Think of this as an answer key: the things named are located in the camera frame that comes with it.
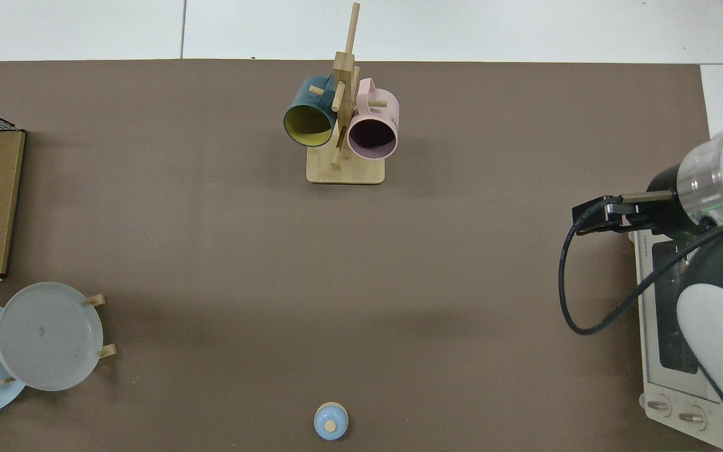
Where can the pale toaster oven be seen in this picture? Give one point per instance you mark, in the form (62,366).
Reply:
(663,376)

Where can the pink mug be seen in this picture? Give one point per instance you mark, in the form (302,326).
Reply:
(377,116)

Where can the wooden cup stand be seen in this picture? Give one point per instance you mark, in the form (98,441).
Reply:
(355,172)

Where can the brown table cloth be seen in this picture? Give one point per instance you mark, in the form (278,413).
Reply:
(336,282)

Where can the teal mug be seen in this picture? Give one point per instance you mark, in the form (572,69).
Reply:
(305,103)

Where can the small blue round bell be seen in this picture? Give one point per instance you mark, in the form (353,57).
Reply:
(330,422)

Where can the wooden plate rack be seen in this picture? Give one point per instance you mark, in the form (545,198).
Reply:
(99,300)

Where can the grey plate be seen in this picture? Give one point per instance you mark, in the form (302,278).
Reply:
(48,336)

